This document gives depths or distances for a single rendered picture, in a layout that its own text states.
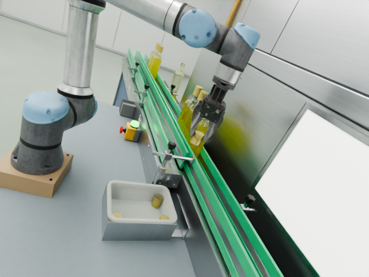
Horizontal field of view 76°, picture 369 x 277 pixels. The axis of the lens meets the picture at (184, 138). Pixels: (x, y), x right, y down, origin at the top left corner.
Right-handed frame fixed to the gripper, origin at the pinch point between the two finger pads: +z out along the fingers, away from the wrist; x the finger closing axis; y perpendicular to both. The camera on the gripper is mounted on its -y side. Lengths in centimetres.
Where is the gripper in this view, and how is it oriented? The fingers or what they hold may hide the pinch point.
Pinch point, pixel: (198, 134)
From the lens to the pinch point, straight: 79.9
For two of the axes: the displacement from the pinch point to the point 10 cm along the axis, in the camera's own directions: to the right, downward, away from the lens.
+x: 9.1, 4.2, -0.2
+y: -1.9, 3.7, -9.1
